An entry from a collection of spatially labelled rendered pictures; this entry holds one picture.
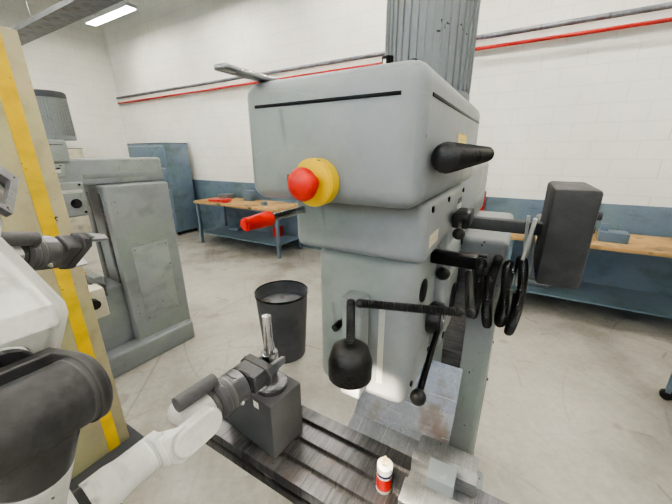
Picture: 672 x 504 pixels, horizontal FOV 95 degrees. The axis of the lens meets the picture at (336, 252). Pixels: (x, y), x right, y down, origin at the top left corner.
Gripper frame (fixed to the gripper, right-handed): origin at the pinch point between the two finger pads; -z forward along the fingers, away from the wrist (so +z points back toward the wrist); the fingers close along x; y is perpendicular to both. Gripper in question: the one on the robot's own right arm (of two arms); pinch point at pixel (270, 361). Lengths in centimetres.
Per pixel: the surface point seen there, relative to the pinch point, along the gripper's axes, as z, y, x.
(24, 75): 0, -89, 141
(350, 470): -4.2, 28.8, -24.4
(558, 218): -26, -43, -60
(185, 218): -340, 85, 622
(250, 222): 22, -47, -23
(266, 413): 6.0, 11.6, -3.6
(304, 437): -4.4, 27.4, -7.7
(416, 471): -7.7, 20.4, -41.6
